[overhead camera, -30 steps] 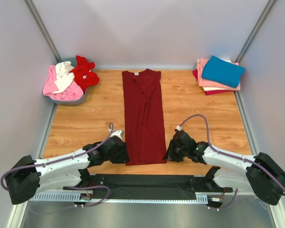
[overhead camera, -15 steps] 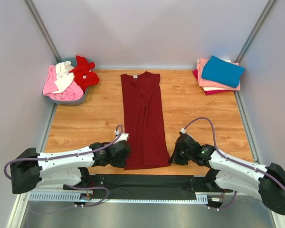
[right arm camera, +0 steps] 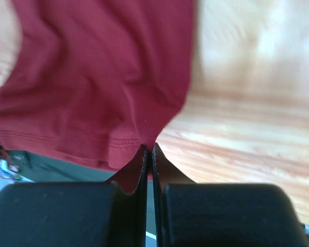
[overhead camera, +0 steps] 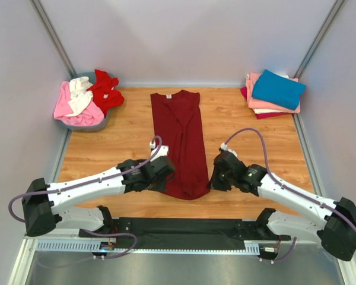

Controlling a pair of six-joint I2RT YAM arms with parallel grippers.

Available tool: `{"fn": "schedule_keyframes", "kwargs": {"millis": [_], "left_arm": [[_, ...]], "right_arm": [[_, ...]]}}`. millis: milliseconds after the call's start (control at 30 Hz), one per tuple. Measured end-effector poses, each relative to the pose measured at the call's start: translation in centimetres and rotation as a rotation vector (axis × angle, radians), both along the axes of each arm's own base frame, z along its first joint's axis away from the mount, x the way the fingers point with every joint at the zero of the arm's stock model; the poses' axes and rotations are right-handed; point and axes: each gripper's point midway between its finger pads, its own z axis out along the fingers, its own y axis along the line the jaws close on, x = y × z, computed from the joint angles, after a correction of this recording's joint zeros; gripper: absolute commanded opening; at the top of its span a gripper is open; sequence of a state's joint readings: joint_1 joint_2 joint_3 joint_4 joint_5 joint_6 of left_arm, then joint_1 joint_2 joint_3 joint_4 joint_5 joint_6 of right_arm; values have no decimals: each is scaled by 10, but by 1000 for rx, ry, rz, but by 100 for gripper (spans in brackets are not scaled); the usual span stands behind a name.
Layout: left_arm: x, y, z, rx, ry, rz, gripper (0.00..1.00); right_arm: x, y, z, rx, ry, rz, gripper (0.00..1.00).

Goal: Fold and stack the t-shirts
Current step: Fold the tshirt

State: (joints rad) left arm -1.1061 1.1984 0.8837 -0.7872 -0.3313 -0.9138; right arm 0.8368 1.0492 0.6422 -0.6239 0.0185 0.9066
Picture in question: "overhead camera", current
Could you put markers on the pink crumpled shirt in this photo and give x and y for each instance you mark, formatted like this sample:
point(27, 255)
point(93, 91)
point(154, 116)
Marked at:
point(92, 115)

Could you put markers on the bright red crumpled shirt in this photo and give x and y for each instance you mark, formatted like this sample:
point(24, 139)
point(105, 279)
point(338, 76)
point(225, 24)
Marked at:
point(105, 94)

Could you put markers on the blue folded shirt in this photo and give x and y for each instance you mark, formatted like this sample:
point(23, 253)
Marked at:
point(281, 91)

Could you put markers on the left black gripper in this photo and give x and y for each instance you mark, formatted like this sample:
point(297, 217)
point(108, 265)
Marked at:
point(160, 187)

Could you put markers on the grey laundry basket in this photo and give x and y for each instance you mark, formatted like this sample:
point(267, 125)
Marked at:
point(94, 128)

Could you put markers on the magenta folded shirt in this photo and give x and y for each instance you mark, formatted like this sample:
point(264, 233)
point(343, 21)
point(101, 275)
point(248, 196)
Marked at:
point(243, 91)

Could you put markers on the white crumpled shirt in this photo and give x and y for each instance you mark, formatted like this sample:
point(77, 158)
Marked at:
point(80, 96)

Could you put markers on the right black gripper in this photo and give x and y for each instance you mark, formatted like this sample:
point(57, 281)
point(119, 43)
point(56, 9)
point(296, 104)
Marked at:
point(214, 184)

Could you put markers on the white folded shirt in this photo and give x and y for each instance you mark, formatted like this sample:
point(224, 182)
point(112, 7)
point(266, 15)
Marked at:
point(262, 111)

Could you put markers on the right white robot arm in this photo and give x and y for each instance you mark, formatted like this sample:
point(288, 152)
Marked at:
point(324, 221)

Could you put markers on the dark red t-shirt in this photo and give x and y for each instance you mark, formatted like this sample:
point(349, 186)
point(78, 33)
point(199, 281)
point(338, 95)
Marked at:
point(177, 120)

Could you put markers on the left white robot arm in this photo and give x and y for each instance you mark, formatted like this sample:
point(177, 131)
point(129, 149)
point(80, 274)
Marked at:
point(56, 206)

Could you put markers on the slotted grey cable duct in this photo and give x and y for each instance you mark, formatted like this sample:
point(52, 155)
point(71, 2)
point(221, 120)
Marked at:
point(101, 247)

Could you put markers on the black base mat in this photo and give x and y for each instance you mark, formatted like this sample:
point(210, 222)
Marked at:
point(201, 234)

